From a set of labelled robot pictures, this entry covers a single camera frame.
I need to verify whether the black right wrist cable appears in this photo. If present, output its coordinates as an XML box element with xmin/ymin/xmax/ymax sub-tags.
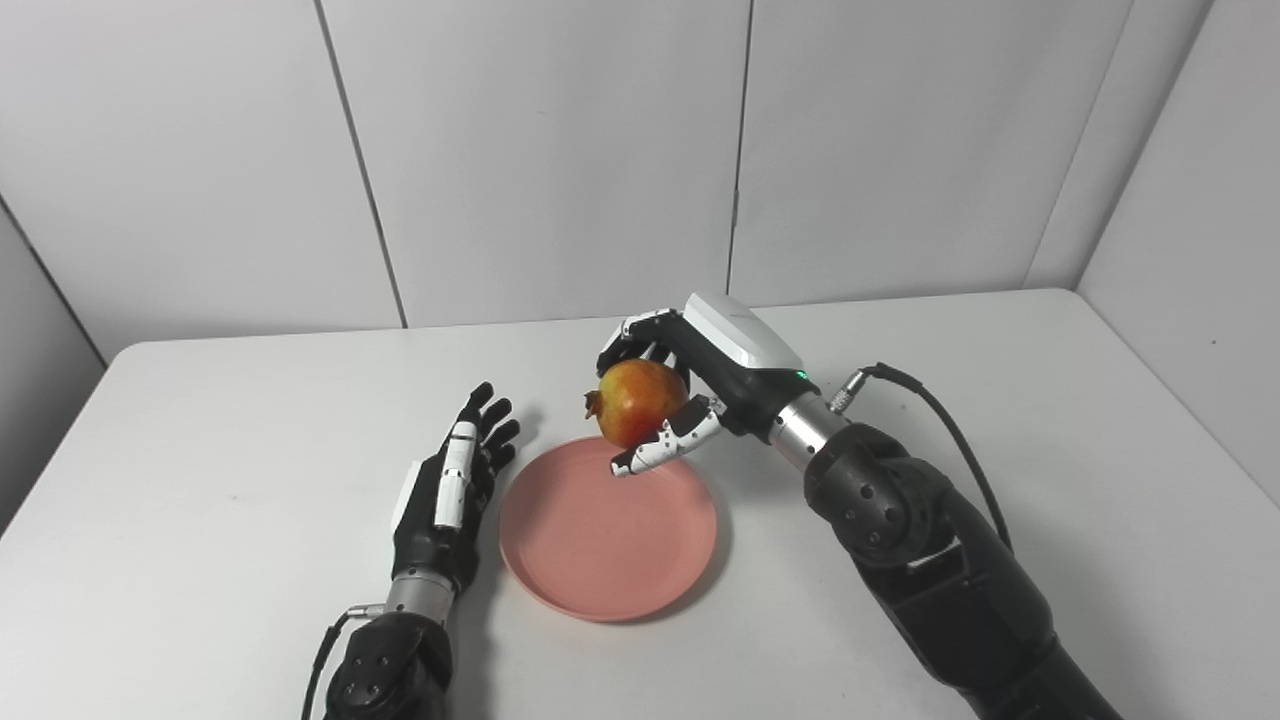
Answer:
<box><xmin>826</xmin><ymin>362</ymin><xmax>1014</xmax><ymax>556</ymax></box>

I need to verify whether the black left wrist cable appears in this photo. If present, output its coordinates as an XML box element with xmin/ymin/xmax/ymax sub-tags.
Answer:
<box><xmin>300</xmin><ymin>603</ymin><xmax>387</xmax><ymax>720</ymax></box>

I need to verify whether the pink round plate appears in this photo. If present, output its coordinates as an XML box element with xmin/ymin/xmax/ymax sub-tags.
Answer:
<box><xmin>499</xmin><ymin>436</ymin><xmax>718</xmax><ymax>623</ymax></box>

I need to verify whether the red yellow pomegranate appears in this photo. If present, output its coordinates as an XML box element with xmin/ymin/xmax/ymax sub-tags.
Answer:
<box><xmin>584</xmin><ymin>358</ymin><xmax>691</xmax><ymax>451</ymax></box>

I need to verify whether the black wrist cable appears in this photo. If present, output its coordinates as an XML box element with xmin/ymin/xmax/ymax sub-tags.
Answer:
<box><xmin>300</xmin><ymin>603</ymin><xmax>387</xmax><ymax>720</ymax></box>
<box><xmin>826</xmin><ymin>362</ymin><xmax>1014</xmax><ymax>556</ymax></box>

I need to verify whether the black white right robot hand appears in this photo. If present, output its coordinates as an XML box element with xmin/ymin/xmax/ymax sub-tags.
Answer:
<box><xmin>597</xmin><ymin>292</ymin><xmax>821</xmax><ymax>478</ymax></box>

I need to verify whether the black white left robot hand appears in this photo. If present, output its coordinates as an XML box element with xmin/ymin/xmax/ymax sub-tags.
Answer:
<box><xmin>390</xmin><ymin>382</ymin><xmax>521</xmax><ymax>598</ymax></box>

